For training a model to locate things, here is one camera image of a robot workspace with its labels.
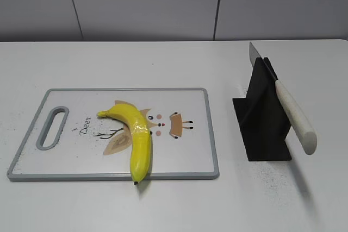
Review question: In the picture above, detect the white-handled kitchen knife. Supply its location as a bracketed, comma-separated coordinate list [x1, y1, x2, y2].
[263, 58, 317, 155]

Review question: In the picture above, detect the white grey-rimmed cutting board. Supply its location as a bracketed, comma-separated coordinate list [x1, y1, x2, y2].
[7, 87, 219, 181]

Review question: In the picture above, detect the black knife stand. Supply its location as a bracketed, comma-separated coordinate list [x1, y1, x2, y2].
[233, 57, 291, 161]

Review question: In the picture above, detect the yellow plastic banana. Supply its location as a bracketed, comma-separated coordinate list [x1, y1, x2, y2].
[97, 103, 152, 185]

